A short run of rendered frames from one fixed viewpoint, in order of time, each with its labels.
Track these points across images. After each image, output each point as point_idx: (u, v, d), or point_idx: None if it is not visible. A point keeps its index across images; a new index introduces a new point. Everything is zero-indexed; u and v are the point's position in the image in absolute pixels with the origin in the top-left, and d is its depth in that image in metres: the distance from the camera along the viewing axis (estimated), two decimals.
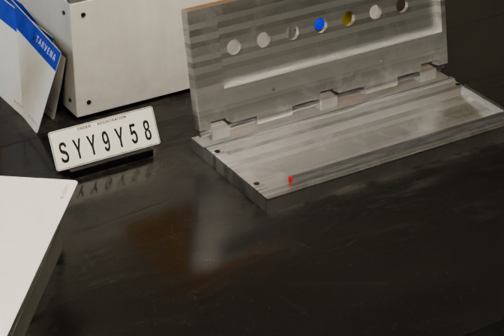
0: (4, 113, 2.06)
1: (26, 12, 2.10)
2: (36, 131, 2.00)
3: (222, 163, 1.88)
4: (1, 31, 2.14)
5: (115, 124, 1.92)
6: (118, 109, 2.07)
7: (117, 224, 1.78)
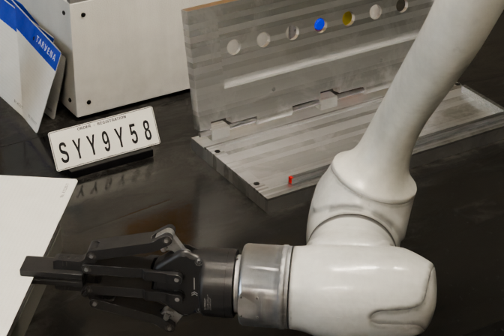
0: (4, 113, 2.06)
1: (26, 12, 2.10)
2: (36, 131, 2.00)
3: (222, 163, 1.88)
4: (1, 31, 2.14)
5: (115, 124, 1.92)
6: (118, 109, 2.07)
7: (117, 224, 1.78)
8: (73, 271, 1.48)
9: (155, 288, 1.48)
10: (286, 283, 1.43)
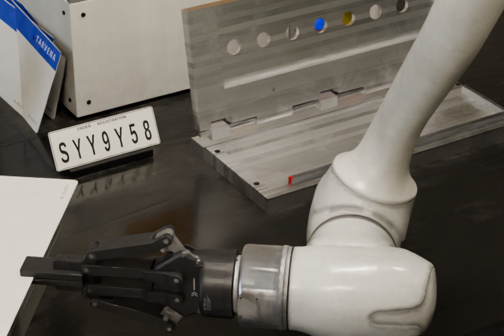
0: (4, 113, 2.06)
1: (26, 12, 2.10)
2: (36, 131, 2.00)
3: (222, 163, 1.88)
4: (1, 31, 2.14)
5: (115, 124, 1.92)
6: (118, 109, 2.07)
7: (117, 224, 1.78)
8: (73, 272, 1.48)
9: (155, 289, 1.48)
10: (286, 284, 1.43)
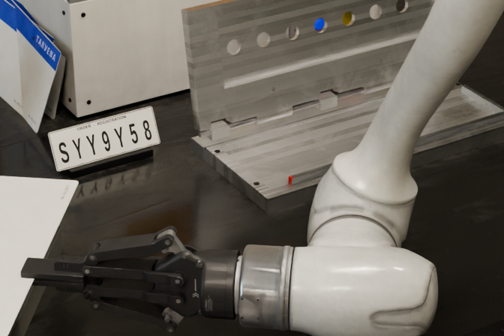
0: (4, 113, 2.06)
1: (26, 12, 2.10)
2: (36, 131, 2.00)
3: (222, 163, 1.88)
4: (1, 31, 2.14)
5: (115, 124, 1.92)
6: (118, 109, 2.07)
7: (117, 224, 1.78)
8: (74, 273, 1.48)
9: (157, 289, 1.48)
10: (288, 285, 1.43)
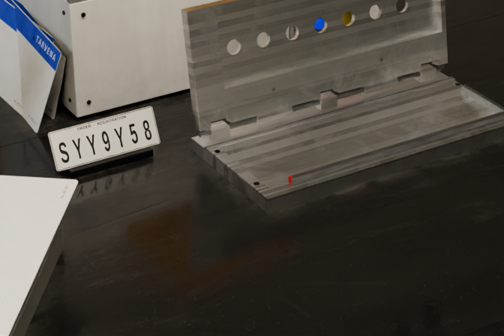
0: (4, 113, 2.06)
1: (26, 12, 2.10)
2: (36, 131, 2.00)
3: (222, 163, 1.88)
4: (1, 31, 2.14)
5: (115, 124, 1.92)
6: (118, 109, 2.07)
7: (117, 224, 1.78)
8: None
9: None
10: None
